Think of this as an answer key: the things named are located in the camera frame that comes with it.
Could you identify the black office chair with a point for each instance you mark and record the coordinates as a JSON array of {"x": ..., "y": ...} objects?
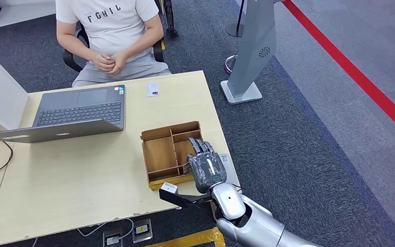
[{"x": 69, "y": 60}]

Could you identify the person's left forearm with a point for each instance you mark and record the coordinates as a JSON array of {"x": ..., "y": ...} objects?
[{"x": 143, "y": 41}]

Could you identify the grey card reader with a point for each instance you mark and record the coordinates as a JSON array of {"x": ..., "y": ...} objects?
[{"x": 231, "y": 170}]

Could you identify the person's right hand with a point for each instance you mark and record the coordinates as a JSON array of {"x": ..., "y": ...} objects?
[{"x": 101, "y": 62}]

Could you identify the yellow floor tape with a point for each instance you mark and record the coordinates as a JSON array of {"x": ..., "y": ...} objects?
[{"x": 197, "y": 239}]

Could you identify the white platform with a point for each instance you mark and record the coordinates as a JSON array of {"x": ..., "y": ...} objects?
[{"x": 20, "y": 13}]

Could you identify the white ID card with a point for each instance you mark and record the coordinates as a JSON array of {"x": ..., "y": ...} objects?
[{"x": 152, "y": 89}]

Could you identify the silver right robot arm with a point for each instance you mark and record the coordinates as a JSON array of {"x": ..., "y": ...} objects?
[{"x": 255, "y": 226}]

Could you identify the floor socket with yellow label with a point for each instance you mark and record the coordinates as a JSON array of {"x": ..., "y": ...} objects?
[{"x": 142, "y": 230}]

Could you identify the grey laptop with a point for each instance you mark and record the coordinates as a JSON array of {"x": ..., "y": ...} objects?
[{"x": 78, "y": 111}]

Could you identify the room key card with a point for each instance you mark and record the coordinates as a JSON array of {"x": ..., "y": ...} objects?
[{"x": 186, "y": 168}]

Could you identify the red floor tape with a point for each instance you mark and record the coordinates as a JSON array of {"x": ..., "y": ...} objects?
[{"x": 354, "y": 75}]

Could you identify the grey kiosk stand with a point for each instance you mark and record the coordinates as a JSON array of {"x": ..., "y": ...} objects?
[{"x": 255, "y": 51}]

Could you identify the wooden compartment box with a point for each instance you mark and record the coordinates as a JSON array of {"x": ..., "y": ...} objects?
[{"x": 161, "y": 153}]

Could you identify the person's right forearm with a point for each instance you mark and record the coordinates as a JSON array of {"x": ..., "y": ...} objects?
[{"x": 74, "y": 46}]

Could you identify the person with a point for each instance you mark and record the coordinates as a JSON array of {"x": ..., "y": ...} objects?
[{"x": 115, "y": 27}]

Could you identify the floor socket with white plug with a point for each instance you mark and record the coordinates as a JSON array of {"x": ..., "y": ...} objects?
[{"x": 113, "y": 239}]

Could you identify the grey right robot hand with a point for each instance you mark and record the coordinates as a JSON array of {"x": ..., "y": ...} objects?
[{"x": 206, "y": 168}]

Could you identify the black stanchion post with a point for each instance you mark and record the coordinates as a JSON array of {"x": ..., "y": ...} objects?
[{"x": 235, "y": 30}]

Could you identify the person's left hand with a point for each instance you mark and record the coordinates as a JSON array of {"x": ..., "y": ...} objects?
[{"x": 120, "y": 63}]

